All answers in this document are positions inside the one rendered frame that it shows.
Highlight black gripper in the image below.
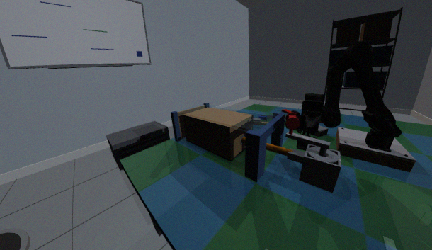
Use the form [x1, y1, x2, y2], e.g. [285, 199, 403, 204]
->
[297, 100, 324, 151]

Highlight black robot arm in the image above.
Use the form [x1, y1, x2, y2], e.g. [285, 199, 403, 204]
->
[321, 42, 402, 152]

